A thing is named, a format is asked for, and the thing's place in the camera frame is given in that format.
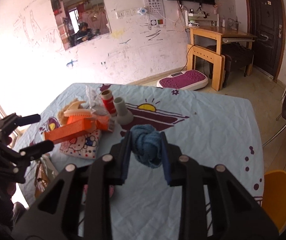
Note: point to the orange rectangular box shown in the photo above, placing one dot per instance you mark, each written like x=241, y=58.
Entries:
x=71, y=131

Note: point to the wall socket strip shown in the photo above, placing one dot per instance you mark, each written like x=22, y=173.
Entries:
x=126, y=13

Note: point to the clear plastic bag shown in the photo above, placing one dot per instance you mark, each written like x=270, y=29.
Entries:
x=96, y=105

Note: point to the eye chart poster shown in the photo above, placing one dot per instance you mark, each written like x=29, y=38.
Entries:
x=155, y=13

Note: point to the dark brown door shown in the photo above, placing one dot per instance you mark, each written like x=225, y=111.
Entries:
x=267, y=22

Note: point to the red thread spool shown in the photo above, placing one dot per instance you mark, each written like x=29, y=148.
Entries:
x=108, y=101

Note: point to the blue knotted cloth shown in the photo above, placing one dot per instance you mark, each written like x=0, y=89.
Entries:
x=146, y=145

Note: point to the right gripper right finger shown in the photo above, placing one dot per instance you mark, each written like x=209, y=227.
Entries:
x=214, y=203

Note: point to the beige comb brush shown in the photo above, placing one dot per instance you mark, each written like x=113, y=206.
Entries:
x=74, y=108

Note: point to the white hello kitty pouch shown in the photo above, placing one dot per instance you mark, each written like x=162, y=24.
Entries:
x=85, y=146

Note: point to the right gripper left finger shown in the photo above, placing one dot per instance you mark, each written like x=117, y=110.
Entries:
x=76, y=205

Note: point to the wooden stool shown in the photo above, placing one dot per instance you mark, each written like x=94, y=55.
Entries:
x=197, y=53

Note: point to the dark piano bench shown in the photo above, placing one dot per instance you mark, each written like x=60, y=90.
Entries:
x=236, y=57

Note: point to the grey plastic pipe fitting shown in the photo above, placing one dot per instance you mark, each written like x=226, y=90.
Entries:
x=124, y=116

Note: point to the wall mirror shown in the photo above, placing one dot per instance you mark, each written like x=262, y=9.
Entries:
x=79, y=21

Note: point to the yellow trash bin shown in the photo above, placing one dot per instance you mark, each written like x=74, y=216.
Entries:
x=274, y=197

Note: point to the light blue patterned tablecloth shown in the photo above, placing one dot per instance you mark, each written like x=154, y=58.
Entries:
x=212, y=129

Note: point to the wooden desk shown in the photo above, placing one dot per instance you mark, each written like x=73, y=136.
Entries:
x=221, y=35

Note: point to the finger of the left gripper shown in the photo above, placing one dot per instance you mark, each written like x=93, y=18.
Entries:
x=13, y=121
x=29, y=153

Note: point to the purple white vibration plate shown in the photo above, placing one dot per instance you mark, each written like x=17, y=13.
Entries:
x=185, y=80

